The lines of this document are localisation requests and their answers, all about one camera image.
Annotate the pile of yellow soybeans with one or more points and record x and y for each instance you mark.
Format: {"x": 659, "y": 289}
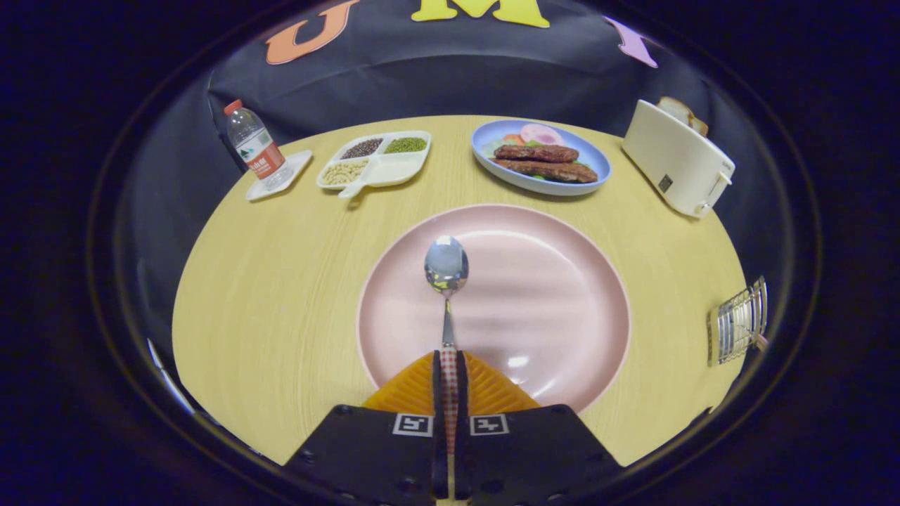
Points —
{"x": 344, "y": 172}

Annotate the white square coaster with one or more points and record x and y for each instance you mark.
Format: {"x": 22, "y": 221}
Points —
{"x": 299, "y": 165}

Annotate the toast bread slice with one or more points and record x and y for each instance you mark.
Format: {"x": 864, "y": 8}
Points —
{"x": 699, "y": 126}
{"x": 675, "y": 109}

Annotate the brown meat strip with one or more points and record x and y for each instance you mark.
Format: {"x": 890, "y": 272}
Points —
{"x": 538, "y": 152}
{"x": 545, "y": 171}

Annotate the pink round plate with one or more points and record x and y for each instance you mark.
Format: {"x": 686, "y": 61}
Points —
{"x": 534, "y": 295}

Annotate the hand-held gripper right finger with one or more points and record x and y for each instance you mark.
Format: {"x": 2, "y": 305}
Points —
{"x": 462, "y": 450}

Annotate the blue food plate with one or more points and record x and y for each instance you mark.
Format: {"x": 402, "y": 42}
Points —
{"x": 594, "y": 166}

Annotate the white toaster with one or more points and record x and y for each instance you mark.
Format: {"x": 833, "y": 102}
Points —
{"x": 675, "y": 161}

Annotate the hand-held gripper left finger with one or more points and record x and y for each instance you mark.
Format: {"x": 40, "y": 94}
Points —
{"x": 436, "y": 450}

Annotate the pile of dark beans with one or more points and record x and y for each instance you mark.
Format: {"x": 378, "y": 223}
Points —
{"x": 362, "y": 147}

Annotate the clear plastic water bottle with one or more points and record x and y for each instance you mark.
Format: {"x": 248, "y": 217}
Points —
{"x": 256, "y": 151}

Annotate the pink ham slice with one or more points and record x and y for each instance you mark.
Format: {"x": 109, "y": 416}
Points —
{"x": 541, "y": 133}

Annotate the orange vegetable slice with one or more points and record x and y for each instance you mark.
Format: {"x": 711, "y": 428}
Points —
{"x": 513, "y": 138}

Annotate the pile of green beans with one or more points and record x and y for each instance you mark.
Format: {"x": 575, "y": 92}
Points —
{"x": 406, "y": 145}

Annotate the white divided tray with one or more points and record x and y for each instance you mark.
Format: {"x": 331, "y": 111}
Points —
{"x": 394, "y": 171}

